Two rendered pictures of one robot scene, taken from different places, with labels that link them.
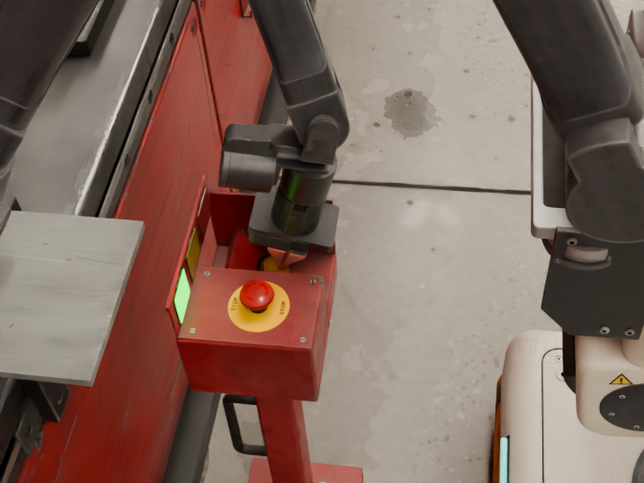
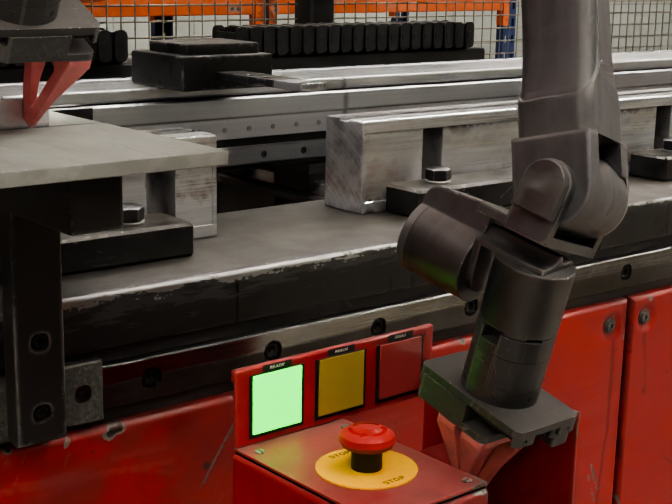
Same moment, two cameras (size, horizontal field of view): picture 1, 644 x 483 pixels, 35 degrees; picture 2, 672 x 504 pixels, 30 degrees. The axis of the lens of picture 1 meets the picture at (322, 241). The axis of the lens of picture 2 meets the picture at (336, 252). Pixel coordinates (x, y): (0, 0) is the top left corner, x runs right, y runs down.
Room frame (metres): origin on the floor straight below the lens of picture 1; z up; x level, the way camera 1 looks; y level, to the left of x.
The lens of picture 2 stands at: (0.02, -0.41, 1.13)
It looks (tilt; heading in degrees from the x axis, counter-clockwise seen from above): 13 degrees down; 38
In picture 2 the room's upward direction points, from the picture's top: 1 degrees clockwise
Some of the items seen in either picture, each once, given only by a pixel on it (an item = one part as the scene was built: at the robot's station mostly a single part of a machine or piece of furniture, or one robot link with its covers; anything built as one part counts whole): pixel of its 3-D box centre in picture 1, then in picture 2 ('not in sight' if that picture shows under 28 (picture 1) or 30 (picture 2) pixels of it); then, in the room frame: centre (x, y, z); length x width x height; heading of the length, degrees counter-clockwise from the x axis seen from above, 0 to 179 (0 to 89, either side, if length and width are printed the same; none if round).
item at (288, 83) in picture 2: not in sight; (239, 68); (1.04, 0.52, 1.01); 0.26 x 0.12 x 0.05; 78
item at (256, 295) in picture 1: (257, 300); (366, 452); (0.68, 0.08, 0.79); 0.04 x 0.04 x 0.04
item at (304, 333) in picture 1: (260, 288); (404, 487); (0.73, 0.08, 0.75); 0.20 x 0.16 x 0.18; 169
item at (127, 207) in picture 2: not in sight; (128, 214); (0.74, 0.38, 0.91); 0.03 x 0.03 x 0.02
